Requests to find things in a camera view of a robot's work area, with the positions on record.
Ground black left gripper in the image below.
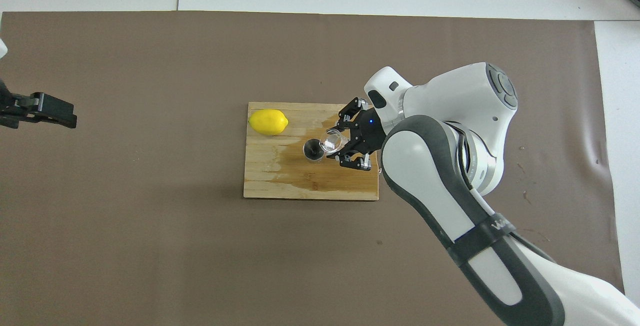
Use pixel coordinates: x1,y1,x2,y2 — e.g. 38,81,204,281
0,79,78,129

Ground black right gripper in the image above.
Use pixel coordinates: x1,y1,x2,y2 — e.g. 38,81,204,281
327,97,387,172

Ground small clear glass cup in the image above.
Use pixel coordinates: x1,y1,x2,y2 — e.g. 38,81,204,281
320,128,349,155

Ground steel jigger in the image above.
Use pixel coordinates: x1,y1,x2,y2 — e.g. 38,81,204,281
303,138,327,163

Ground wooden cutting board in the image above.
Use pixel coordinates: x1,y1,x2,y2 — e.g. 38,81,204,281
243,102,382,201

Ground yellow lemon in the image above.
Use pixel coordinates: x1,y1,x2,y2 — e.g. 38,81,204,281
248,109,289,136

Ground brown paper table mat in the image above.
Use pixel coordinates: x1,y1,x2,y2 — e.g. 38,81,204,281
0,10,628,326

